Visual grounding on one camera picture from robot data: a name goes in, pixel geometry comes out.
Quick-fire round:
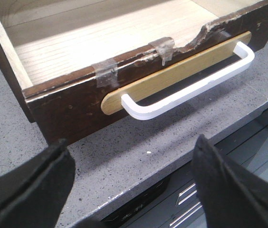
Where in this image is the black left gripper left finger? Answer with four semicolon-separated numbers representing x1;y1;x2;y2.
0;139;75;228

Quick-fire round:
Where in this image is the dark wooden drawer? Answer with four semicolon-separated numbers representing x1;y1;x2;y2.
0;0;268;143

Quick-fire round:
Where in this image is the clear tape strip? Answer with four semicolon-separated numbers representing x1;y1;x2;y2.
149;37;175;66
91;58;119;88

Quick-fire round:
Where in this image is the white drawer handle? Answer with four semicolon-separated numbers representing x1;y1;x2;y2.
121;41;255;121

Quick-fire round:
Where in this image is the clear tape strip left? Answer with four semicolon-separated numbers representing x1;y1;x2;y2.
91;58;119;88

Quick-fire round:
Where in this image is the clear tape strip right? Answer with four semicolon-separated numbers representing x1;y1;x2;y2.
149;37;175;66

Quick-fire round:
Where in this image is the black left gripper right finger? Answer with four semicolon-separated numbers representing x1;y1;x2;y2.
192;134;268;228

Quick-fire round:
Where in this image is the light wooden handle plate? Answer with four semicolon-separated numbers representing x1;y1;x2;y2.
101;32;255;120

